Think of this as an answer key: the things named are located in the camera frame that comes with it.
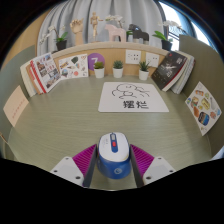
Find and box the white card with stickers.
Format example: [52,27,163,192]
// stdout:
[58,53,90,80]

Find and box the wooden artist mannequin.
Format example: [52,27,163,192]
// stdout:
[89,11,104,43]

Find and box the beige paper sheet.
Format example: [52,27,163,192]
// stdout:
[2,85,30,128]

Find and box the food sticker sheet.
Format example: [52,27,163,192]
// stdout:
[184,81,223,137]

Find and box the dark grey horse figurine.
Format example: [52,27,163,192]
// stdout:
[127,23,150,45]

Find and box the stack of leaning white books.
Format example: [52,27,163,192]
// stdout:
[19,60,38,98]

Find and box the light wooden desk ledge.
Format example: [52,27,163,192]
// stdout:
[51,41,169,78]

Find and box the white mouse pad with drawing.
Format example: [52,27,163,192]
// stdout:
[97,81,170,114]

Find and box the wooden hand model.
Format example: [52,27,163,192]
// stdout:
[69,18,85,46]

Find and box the black cover book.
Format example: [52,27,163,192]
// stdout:
[151,50,188,92]

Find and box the round purple sticker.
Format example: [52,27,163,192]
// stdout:
[87,52,106,72]

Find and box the window with dark frame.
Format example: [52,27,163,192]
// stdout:
[158,1,214,51]

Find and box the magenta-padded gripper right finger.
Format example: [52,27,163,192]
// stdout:
[129,143,177,188]

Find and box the blue and white computer mouse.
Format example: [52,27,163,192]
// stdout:
[96,131,132,180]

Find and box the white orchid in black pot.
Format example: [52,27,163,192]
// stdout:
[152,19,184,52]
[105,14,127,32]
[39,25,69,52]

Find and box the grey curtain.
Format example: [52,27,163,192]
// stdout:
[36,0,168,56]

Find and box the pink horse figurine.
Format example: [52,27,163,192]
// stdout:
[104,23,128,43]

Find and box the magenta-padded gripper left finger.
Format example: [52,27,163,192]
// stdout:
[49,143,98,188]

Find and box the white wall socket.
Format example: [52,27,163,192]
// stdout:
[125,49,142,65]
[145,51,160,69]

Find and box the magazine with photo cover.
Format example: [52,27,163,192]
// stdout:
[29,52,62,95]

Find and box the small succulent in white pot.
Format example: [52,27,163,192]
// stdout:
[137,60,151,81]
[93,61,106,79]
[112,59,124,79]

